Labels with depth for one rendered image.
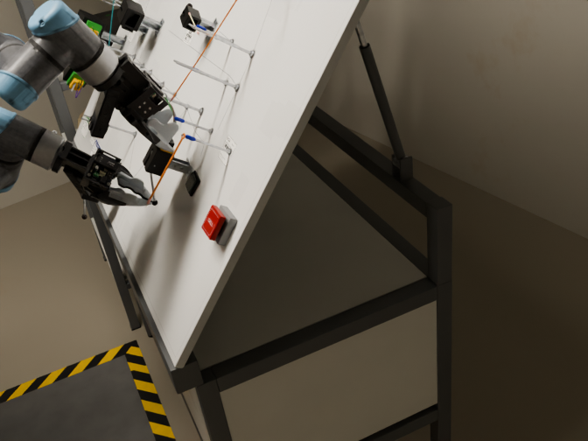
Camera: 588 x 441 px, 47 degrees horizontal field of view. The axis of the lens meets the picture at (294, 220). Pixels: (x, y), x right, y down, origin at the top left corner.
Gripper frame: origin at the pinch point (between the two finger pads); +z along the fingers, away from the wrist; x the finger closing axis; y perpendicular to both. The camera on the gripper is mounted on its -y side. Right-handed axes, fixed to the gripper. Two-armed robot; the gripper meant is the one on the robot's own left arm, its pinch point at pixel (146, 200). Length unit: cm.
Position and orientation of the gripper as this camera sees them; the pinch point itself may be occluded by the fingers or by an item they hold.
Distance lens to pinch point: 150.5
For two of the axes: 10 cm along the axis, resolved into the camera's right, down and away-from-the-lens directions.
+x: 3.3, -8.8, 3.4
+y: 3.9, -2.0, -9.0
